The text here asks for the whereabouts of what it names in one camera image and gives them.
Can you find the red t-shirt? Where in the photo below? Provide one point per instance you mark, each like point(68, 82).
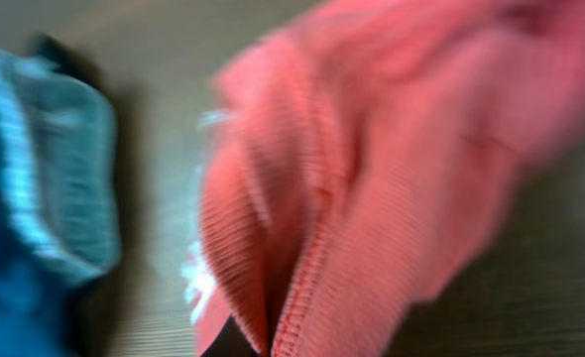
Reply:
point(367, 152)

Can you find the light grey folded garment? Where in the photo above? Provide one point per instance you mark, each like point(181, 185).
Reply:
point(57, 138)

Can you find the blue button shirt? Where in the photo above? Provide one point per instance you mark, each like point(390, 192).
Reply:
point(33, 312)

